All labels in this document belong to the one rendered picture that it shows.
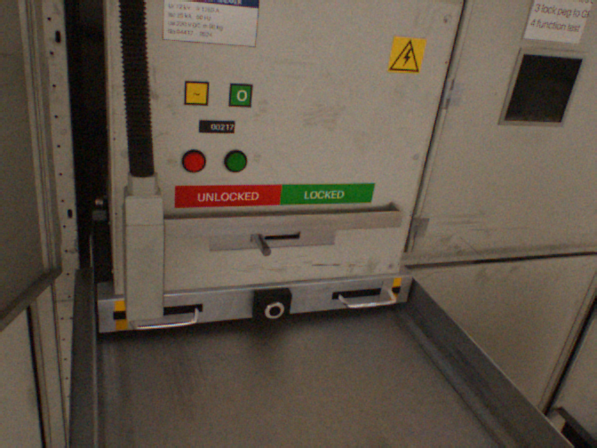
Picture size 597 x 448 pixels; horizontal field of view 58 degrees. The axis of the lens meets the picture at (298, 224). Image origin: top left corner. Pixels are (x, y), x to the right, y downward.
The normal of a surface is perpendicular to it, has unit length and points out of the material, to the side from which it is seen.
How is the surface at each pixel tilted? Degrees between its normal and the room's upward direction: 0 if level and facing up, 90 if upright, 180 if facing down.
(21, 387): 90
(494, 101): 90
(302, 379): 0
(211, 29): 90
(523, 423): 90
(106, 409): 0
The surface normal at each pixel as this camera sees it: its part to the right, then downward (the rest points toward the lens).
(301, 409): 0.12, -0.89
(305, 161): 0.32, 0.45
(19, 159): 0.98, 0.17
